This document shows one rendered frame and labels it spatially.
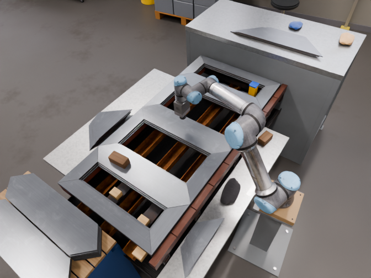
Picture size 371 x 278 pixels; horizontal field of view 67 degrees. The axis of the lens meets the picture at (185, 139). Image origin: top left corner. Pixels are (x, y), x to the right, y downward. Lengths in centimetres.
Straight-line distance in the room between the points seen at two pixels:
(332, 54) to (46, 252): 220
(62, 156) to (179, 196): 90
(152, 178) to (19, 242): 76
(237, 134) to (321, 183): 165
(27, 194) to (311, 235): 207
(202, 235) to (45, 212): 88
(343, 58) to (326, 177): 111
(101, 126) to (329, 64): 167
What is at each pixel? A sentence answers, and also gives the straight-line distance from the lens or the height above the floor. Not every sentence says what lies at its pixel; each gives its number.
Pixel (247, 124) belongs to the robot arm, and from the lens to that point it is 133.
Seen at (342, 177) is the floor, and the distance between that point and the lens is 295.
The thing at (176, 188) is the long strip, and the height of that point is 84.
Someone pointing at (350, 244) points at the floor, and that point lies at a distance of 265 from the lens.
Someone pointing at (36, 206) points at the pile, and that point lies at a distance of 181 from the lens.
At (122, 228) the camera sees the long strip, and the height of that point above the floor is 84.
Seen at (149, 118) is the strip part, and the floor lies 84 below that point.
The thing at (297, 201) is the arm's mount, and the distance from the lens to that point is 181.
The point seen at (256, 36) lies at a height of 107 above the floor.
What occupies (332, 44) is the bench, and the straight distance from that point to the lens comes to 247.
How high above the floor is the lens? 225
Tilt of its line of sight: 50 degrees down
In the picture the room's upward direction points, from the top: 4 degrees counter-clockwise
